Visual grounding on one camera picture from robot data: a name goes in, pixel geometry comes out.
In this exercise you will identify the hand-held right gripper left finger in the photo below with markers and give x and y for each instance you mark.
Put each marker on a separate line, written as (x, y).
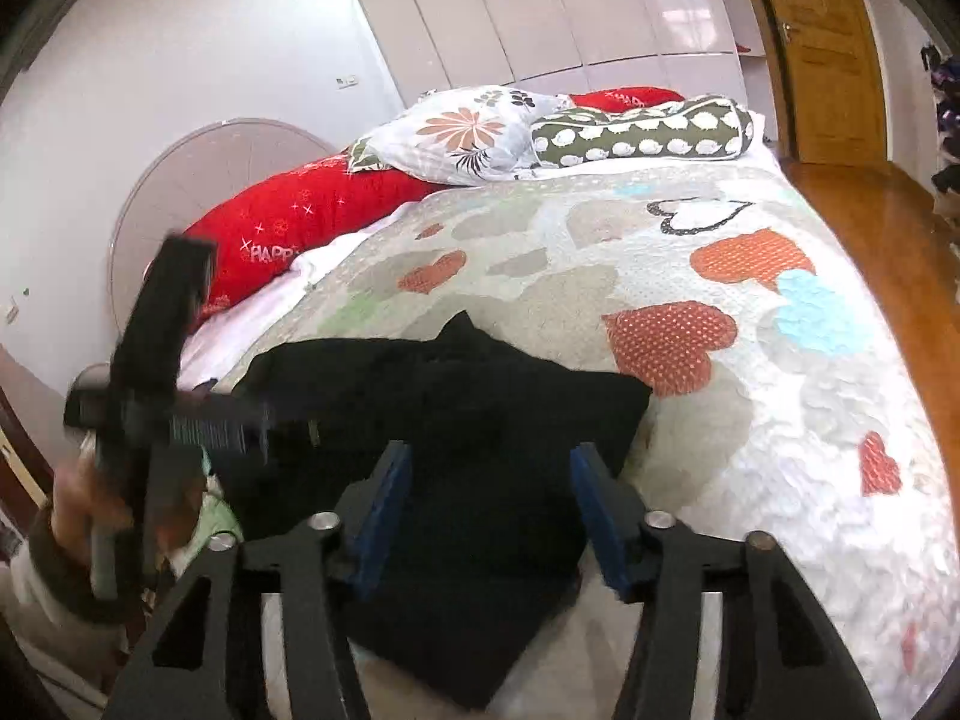
(379, 525)

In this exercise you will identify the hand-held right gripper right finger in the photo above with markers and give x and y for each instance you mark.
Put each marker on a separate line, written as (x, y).
(604, 525)

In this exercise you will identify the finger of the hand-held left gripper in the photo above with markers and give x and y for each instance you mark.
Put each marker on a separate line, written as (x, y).
(296, 431)

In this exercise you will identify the black pants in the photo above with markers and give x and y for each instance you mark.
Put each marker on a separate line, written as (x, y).
(487, 405)

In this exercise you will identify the person's left forearm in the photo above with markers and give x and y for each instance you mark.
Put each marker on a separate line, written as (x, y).
(60, 600)

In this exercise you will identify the person's left hand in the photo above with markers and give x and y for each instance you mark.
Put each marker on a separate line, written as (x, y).
(82, 502)

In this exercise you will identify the brown wooden furniture edge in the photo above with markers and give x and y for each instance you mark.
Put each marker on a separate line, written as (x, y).
(19, 427)

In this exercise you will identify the quilted heart print bedspread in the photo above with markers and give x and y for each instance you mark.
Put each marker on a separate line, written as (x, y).
(750, 427)

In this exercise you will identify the round grey headboard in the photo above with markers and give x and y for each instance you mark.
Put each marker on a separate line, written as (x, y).
(210, 165)

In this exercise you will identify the white floral pillow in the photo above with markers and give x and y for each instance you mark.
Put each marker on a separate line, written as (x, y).
(450, 135)

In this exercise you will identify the green white-patterned bolster pillow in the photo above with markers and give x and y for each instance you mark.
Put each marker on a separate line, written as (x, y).
(645, 131)

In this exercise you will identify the white glossy wardrobe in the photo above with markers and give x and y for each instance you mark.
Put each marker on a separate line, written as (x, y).
(525, 7)

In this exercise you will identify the wooden door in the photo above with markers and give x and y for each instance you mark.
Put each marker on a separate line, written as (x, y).
(832, 52)

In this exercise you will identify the white shoe rack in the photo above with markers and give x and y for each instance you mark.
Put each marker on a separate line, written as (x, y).
(945, 75)

